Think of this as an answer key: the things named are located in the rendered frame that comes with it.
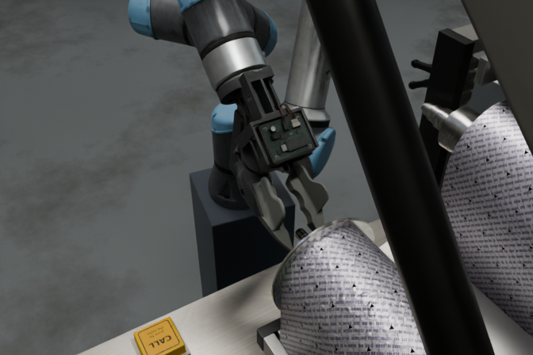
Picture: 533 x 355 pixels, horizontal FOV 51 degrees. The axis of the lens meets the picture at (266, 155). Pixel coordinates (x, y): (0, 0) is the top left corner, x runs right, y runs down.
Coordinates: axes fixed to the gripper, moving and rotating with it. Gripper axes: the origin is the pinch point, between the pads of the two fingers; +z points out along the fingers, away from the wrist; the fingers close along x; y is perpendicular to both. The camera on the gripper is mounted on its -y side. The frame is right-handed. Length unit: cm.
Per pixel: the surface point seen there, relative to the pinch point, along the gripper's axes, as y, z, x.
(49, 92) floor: -278, -134, 6
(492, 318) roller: 9.7, 17.1, 13.7
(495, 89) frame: 2.3, -8.3, 37.4
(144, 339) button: -39.5, 6.8, -17.4
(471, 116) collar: 8.2, -5.4, 25.4
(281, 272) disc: 3.9, 3.0, -5.7
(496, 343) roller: 11.2, 18.9, 11.5
